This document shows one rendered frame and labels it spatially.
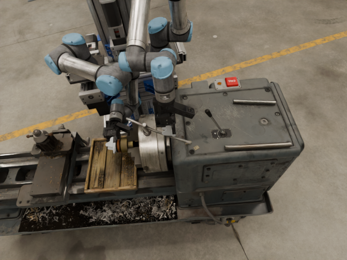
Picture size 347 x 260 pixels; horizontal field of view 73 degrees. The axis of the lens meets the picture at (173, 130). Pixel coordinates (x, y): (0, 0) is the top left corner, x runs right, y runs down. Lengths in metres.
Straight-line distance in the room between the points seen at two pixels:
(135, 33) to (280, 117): 0.75
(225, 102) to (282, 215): 1.42
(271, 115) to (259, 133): 0.12
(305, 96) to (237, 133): 2.15
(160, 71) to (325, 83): 2.82
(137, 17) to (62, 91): 2.52
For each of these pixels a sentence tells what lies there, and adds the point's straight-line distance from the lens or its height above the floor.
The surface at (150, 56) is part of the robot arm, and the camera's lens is 0.92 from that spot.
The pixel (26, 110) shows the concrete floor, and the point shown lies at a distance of 3.45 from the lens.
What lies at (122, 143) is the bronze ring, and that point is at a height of 1.12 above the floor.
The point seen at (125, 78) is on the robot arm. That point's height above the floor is 1.38.
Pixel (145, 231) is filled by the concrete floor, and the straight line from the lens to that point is 2.23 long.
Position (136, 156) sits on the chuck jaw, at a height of 1.11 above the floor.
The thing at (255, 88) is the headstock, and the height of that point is 1.25.
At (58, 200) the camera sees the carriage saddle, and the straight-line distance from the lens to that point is 1.48.
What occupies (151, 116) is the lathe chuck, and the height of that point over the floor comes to 1.22.
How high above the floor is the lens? 2.17
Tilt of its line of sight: 56 degrees down
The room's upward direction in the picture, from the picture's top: 7 degrees counter-clockwise
